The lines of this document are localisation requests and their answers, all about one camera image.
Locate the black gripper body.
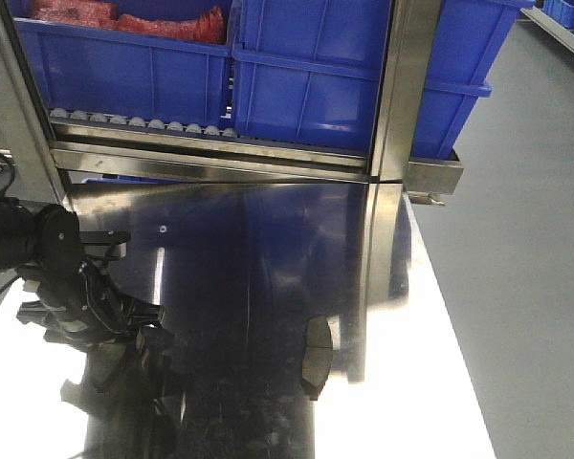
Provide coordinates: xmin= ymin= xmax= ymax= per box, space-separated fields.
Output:
xmin=16 ymin=205 xmax=125 ymax=331

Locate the stainless steel rack frame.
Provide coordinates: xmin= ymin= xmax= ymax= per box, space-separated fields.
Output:
xmin=0 ymin=1 xmax=462 ymax=206

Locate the blue plastic crate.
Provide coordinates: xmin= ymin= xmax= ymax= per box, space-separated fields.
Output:
xmin=9 ymin=1 xmax=240 ymax=128
xmin=232 ymin=1 xmax=527 ymax=160

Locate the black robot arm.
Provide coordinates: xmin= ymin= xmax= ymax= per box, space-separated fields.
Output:
xmin=0 ymin=198 xmax=163 ymax=352

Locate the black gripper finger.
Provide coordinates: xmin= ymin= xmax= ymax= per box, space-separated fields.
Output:
xmin=120 ymin=295 xmax=165 ymax=328
xmin=42 ymin=320 xmax=138 ymax=347

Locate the left blue plastic crate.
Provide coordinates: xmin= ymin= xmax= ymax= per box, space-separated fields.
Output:
xmin=9 ymin=1 xmax=240 ymax=128

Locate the grey roller track strip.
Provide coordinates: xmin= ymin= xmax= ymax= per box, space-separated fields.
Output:
xmin=47 ymin=107 xmax=238 ymax=140

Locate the grey brake pad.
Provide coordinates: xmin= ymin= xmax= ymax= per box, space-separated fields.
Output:
xmin=87 ymin=343 xmax=140 ymax=394
xmin=300 ymin=316 xmax=333 ymax=401

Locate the right blue plastic crate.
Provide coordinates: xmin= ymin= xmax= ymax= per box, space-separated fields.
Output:
xmin=232 ymin=1 xmax=527 ymax=160

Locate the red mesh bag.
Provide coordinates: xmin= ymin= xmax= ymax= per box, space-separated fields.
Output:
xmin=29 ymin=1 xmax=227 ymax=44

